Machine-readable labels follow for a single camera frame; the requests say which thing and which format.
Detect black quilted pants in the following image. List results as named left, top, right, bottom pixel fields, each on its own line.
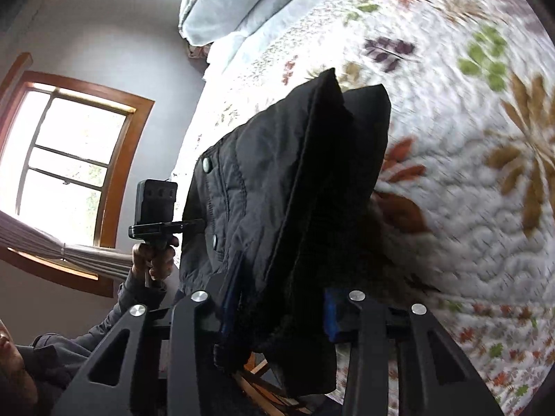
left=178, top=70, right=391, bottom=396

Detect person's grey-sleeved left forearm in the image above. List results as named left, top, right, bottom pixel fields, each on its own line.
left=25, top=268, right=169, bottom=416

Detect person's left hand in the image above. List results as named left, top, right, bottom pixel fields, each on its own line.
left=132, top=237, right=179, bottom=282

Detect wooden framed side window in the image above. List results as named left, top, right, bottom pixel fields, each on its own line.
left=1, top=52, right=154, bottom=298

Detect striped grey curtain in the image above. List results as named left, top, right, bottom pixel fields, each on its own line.
left=1, top=212, right=133, bottom=279

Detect pile of clothes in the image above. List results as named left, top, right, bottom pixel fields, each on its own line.
left=186, top=43, right=212, bottom=59

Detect floral quilted bedspread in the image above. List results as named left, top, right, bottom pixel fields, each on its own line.
left=173, top=0, right=554, bottom=415

